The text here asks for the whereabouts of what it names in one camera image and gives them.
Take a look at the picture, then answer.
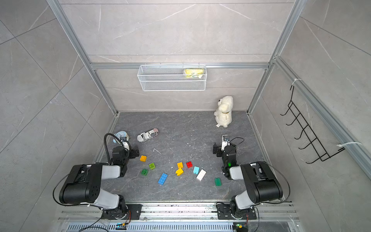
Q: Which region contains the orange-yellow lego brick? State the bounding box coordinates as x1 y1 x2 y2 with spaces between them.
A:
140 155 147 162

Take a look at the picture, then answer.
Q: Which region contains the red lego brick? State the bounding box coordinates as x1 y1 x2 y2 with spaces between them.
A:
186 161 193 168

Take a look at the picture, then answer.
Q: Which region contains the small yellow lego brick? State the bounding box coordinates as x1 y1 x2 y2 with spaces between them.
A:
177 162 184 169

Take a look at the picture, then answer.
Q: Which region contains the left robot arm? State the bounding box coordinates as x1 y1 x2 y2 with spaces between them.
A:
52 131 139 220

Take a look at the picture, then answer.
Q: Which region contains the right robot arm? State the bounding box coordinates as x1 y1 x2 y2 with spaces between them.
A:
213 135 291 219

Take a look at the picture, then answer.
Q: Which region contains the green flat lego brick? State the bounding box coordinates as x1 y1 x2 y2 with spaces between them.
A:
214 177 222 186

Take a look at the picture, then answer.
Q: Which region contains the dark green lego brick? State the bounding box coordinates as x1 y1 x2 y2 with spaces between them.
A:
141 169 148 176

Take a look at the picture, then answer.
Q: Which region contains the white long lego brick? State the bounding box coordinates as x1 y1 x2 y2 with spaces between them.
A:
196 169 206 181

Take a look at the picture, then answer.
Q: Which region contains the cyan lego brick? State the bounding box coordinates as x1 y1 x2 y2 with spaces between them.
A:
193 166 200 175

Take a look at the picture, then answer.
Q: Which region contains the blue long lego brick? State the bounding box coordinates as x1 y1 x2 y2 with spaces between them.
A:
158 173 168 185

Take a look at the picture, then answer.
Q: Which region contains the yellow stepped lego brick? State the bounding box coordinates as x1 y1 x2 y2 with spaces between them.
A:
175 168 184 176

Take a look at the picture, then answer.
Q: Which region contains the tape roll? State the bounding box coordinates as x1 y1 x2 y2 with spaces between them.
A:
113 131 129 144

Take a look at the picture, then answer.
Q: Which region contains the small toy car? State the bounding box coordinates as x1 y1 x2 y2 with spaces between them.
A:
137 128 159 143

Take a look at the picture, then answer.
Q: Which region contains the white plush toy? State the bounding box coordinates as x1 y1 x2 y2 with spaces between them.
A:
214 96 233 128

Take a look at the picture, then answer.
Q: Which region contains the yellow sponge in basket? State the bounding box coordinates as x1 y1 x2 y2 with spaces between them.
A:
183 68 205 79

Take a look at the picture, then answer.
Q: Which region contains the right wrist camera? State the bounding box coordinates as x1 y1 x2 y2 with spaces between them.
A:
221 135 230 151

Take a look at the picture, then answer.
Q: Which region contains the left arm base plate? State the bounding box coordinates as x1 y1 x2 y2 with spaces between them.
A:
102 204 143 220

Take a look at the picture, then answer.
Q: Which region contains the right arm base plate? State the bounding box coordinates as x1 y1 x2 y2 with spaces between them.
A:
215 202 257 220

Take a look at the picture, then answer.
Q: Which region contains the black wire hook rack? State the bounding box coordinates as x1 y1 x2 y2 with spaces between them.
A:
280 86 345 164

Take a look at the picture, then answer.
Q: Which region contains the white wire mesh basket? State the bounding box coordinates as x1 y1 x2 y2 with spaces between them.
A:
137 64 207 91

